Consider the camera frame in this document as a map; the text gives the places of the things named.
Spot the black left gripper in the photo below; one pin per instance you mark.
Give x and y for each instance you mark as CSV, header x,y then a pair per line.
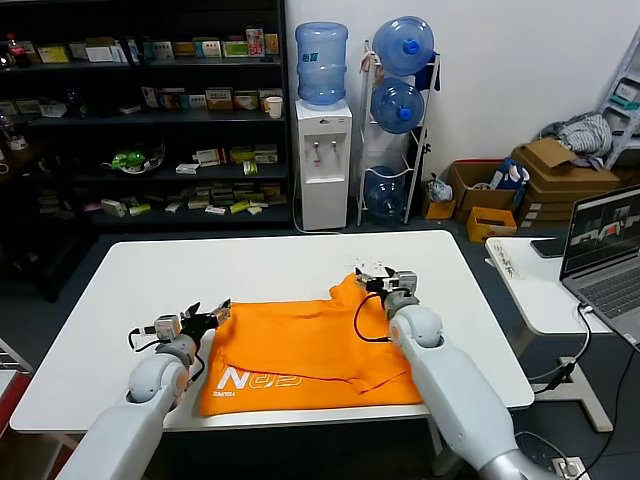
x,y
195,326

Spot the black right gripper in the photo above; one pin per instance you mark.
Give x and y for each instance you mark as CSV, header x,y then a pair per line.
x,y
378,282

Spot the orange t-shirt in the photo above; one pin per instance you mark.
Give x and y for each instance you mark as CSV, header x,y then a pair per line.
x,y
300,345

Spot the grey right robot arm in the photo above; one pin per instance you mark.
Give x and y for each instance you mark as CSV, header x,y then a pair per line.
x,y
450,380

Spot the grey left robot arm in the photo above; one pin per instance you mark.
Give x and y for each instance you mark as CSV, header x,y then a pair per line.
x,y
125,430

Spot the pile of grey clothes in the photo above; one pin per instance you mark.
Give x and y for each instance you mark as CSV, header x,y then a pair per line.
x,y
581,131

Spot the large white table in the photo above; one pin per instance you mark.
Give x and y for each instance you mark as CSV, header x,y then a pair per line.
x,y
150,280

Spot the blue capped water jug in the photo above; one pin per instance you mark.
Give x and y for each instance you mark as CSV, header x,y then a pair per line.
x,y
401,46
396,106
385,196

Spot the white water dispenser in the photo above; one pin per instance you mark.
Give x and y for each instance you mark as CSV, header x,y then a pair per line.
x,y
324,200

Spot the white red flat box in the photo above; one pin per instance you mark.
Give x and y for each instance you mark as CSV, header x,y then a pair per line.
x,y
215,210

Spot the yellow green flat box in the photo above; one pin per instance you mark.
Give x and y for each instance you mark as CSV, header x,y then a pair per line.
x,y
254,211

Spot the crumpled plastic bag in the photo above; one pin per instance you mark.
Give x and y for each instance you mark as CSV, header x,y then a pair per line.
x,y
440,190

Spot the yellow cardboard box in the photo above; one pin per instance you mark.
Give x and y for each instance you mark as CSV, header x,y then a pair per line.
x,y
494,230

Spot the open brown cardboard box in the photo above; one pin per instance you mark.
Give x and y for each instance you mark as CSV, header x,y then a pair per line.
x,y
481,199

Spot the small green upright box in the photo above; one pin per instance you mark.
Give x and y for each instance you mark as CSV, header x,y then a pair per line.
x,y
250,168

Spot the white green box stack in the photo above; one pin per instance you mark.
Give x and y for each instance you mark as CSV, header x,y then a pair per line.
x,y
266,155

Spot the green medicine box stack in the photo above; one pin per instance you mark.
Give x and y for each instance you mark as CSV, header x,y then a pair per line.
x,y
242,155

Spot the bowl with green packets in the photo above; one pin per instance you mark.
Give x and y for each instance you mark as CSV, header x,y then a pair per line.
x,y
133,161

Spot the small white side table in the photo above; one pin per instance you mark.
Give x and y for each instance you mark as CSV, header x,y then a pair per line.
x,y
530,300

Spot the blue and white bag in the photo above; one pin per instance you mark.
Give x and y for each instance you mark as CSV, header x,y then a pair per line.
x,y
509,174

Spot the black smartphone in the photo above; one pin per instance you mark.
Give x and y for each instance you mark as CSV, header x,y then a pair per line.
x,y
548,248

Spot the white paper cup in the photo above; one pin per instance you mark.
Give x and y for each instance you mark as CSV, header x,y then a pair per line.
x,y
274,108

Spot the black shelving unit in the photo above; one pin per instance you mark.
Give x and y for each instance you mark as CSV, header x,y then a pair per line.
x,y
166,120

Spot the yellow brown medicine box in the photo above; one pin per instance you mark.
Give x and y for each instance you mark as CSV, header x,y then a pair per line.
x,y
266,94

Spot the yellow white medicine box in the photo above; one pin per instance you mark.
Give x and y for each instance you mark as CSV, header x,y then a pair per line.
x,y
53,55
219,99

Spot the red crate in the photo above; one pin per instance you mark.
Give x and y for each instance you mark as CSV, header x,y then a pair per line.
x,y
10,400

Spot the orange white medicine box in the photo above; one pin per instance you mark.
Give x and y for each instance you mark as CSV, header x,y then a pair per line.
x,y
171,99

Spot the upright blue water jug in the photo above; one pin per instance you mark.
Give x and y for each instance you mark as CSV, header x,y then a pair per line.
x,y
321,65

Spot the white orange upright box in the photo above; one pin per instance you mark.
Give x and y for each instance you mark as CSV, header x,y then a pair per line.
x,y
150,98

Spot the large cardboard box with flap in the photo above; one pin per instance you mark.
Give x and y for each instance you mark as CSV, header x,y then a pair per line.
x,y
551,155

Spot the grey open laptop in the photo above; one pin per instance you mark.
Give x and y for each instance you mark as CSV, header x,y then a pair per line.
x,y
600,290

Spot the dark blue bottle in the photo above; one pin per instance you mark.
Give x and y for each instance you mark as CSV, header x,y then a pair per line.
x,y
76,104

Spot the small yellow upright box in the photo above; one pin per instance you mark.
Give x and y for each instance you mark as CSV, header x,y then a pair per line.
x,y
271,45

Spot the white printed medicine box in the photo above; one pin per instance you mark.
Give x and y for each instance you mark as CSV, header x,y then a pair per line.
x,y
54,110

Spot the pink colourful box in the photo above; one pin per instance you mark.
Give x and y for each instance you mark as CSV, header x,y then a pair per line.
x,y
255,43

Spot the teal white medicine box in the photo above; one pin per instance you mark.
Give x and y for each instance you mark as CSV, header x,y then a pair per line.
x,y
208,50

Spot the pale green medicine box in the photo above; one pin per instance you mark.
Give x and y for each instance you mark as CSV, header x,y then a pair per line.
x,y
28,108

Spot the blue upright box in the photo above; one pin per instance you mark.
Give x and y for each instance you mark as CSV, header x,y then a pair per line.
x,y
133,51

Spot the white card box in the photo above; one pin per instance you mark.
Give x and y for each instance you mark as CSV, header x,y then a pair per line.
x,y
103,55

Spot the grey metal storage rack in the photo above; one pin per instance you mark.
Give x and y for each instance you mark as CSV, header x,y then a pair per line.
x,y
615,150

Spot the small white medicine box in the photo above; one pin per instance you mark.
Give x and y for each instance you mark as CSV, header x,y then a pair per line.
x,y
78,52

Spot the teal and white box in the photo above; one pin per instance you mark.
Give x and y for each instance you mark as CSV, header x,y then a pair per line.
x,y
626,101

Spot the cola bottle red label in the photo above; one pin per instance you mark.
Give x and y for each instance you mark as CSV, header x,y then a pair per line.
x,y
15,51

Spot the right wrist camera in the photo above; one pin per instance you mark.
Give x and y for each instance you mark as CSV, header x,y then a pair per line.
x,y
405,282

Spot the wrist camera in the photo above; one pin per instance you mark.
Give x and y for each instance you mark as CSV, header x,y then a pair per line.
x,y
405,282
165,327

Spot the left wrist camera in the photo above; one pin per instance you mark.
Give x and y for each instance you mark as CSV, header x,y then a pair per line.
x,y
165,327

